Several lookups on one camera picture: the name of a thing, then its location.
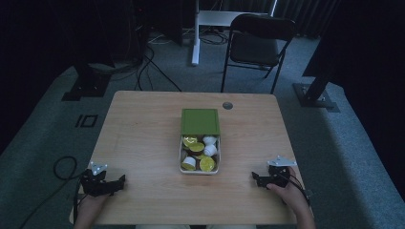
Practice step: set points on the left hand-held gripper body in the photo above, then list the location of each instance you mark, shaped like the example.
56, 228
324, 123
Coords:
93, 182

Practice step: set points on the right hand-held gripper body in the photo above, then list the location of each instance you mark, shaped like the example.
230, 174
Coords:
280, 173

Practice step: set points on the person's left hand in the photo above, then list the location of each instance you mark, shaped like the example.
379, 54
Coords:
92, 201

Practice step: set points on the person's right hand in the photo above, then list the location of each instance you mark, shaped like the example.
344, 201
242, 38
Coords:
288, 194

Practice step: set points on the pile of coffee capsules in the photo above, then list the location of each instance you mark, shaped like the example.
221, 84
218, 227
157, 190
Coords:
200, 154

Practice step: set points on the white box drawer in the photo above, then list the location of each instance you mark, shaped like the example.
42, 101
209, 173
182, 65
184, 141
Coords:
182, 165

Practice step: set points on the green box sleeve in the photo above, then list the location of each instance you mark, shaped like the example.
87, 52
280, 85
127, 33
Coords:
200, 121

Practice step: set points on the black stand base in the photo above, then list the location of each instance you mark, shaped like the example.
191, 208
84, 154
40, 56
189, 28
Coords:
87, 84
313, 97

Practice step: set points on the black folding chair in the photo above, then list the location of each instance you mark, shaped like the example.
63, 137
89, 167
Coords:
254, 47

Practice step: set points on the white desk frame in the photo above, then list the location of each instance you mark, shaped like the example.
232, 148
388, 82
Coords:
203, 19

